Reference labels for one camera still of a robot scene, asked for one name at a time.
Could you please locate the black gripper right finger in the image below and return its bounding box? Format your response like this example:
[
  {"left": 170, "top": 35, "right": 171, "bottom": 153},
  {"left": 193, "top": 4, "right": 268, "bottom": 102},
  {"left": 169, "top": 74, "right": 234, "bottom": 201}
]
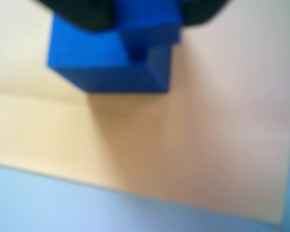
[{"left": 180, "top": 0, "right": 230, "bottom": 27}]

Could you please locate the tiny blue cube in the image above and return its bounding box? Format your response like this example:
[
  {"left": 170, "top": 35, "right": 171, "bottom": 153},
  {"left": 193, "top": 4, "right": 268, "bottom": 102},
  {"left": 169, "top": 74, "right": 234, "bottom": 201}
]
[{"left": 113, "top": 0, "right": 183, "bottom": 61}]

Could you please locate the small blue cube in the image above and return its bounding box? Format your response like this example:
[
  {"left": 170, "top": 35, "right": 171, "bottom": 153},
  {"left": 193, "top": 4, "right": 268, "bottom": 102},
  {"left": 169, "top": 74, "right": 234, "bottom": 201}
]
[{"left": 47, "top": 13, "right": 173, "bottom": 94}]

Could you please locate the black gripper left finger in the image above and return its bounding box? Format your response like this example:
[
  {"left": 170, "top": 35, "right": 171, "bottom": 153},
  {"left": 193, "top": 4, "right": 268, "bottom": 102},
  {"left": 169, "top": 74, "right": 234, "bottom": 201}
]
[{"left": 36, "top": 0, "right": 119, "bottom": 32}]

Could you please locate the orange paper square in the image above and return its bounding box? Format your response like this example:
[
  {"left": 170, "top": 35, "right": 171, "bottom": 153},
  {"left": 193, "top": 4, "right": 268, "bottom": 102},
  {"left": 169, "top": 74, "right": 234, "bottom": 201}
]
[{"left": 0, "top": 0, "right": 290, "bottom": 225}]

